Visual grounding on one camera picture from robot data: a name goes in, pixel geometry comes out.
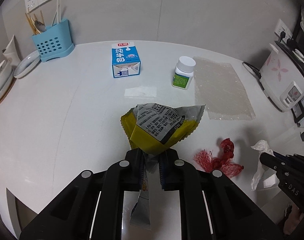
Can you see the yellow snack wrapper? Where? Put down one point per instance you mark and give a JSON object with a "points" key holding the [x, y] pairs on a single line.
{"points": [[154, 128]]}

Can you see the white ridged plate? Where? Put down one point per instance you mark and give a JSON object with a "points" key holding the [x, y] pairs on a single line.
{"points": [[27, 65]]}

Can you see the blue utensil holder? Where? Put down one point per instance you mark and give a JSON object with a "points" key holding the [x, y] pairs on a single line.
{"points": [[55, 42]]}

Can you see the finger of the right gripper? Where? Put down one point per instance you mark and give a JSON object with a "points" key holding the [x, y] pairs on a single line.
{"points": [[280, 156], [271, 161]]}

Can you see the person's right hand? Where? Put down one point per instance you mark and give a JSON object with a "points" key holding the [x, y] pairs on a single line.
{"points": [[293, 220]]}

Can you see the white pitcher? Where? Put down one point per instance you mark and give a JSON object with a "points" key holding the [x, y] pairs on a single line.
{"points": [[10, 53]]}

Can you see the red mesh net bag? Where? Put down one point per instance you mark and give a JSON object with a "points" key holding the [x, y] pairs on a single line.
{"points": [[224, 162]]}

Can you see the blue white milk carton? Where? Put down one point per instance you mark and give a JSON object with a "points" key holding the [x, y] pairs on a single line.
{"points": [[125, 60]]}

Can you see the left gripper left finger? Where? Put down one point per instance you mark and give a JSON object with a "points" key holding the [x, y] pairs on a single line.
{"points": [[125, 175]]}

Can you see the white pill bottle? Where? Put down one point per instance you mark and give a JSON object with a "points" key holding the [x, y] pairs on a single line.
{"points": [[184, 72]]}

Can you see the wall power socket right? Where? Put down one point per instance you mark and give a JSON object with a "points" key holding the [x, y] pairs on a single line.
{"points": [[281, 30]]}

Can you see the metal spoon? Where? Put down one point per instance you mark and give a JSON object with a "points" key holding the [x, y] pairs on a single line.
{"points": [[40, 26]]}

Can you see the clear bubble wrap sheet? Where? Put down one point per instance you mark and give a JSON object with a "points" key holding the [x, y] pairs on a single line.
{"points": [[219, 88]]}

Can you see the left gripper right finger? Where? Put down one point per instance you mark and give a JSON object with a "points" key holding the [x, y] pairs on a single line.
{"points": [[179, 175]]}

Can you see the white tissue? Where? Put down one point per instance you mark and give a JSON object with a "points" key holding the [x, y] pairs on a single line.
{"points": [[261, 146]]}

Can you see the white rice cooker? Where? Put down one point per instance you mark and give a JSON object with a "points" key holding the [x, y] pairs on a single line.
{"points": [[282, 76]]}

